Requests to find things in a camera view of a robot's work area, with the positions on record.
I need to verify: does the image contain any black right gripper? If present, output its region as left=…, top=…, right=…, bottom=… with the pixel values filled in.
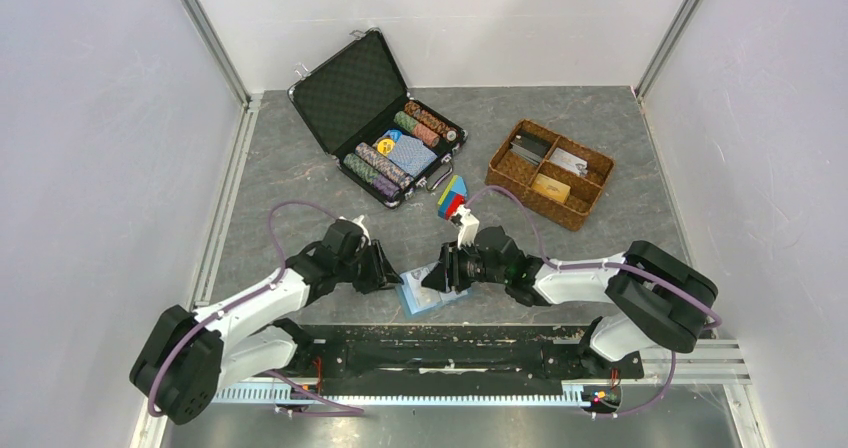
left=421, top=238, right=508, bottom=293

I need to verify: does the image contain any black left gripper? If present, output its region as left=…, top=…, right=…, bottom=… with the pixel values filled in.
left=336, top=239, right=404, bottom=295

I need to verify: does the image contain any blue card holder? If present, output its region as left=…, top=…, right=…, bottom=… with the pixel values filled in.
left=396, top=263, right=472, bottom=318

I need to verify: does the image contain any white VIP card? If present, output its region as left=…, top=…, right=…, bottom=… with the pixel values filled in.
left=400, top=264, right=441, bottom=312

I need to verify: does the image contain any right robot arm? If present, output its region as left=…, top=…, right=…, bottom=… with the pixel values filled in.
left=421, top=226, right=719, bottom=376

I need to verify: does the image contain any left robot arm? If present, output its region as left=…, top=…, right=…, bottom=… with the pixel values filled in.
left=129, top=218, right=401, bottom=425

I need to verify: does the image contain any blue playing card deck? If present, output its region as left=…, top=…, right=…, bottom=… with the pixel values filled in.
left=387, top=135, right=436, bottom=177

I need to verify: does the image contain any gold VIP card stack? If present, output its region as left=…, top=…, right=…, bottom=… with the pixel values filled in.
left=531, top=173, right=571, bottom=204

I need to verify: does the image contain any dark card stack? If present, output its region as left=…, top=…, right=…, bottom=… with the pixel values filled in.
left=510, top=130, right=552, bottom=165

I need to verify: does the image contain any white card stack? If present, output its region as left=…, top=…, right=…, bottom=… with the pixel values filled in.
left=548, top=148, right=588, bottom=177

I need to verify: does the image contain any colourful toy brick block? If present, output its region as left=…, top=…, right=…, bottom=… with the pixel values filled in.
left=437, top=175, right=468, bottom=220

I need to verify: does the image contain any green purple chip stack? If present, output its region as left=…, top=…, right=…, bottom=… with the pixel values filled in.
left=343, top=153, right=400, bottom=199

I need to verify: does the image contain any yellow dealer chip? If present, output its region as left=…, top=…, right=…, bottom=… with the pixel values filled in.
left=375, top=138, right=395, bottom=156

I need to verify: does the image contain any woven wicker basket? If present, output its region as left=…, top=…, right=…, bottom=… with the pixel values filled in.
left=485, top=119, right=615, bottom=231

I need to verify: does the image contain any green pink chip stack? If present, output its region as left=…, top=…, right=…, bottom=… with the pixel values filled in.
left=394, top=111, right=440, bottom=148

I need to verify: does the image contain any brown orange chip stack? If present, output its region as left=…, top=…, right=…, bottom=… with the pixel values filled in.
left=404, top=101, right=459, bottom=142

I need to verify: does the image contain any black poker chip case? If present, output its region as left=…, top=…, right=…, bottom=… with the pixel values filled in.
left=288, top=28, right=468, bottom=209

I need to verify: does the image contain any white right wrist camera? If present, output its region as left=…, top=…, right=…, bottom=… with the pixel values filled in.
left=450, top=205, right=480, bottom=248

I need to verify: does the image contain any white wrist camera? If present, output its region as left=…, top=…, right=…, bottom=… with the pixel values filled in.
left=341, top=215, right=371, bottom=240
left=450, top=205, right=480, bottom=248

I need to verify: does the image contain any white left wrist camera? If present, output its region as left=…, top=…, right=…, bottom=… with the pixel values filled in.
left=341, top=215, right=371, bottom=240

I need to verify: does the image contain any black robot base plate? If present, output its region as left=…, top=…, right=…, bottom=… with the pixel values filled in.
left=280, top=325, right=644, bottom=397

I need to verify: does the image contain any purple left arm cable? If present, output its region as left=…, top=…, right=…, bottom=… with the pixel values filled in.
left=146, top=199, right=342, bottom=418

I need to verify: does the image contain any white cable duct rail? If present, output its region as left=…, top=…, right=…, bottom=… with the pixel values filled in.
left=212, top=379, right=622, bottom=409

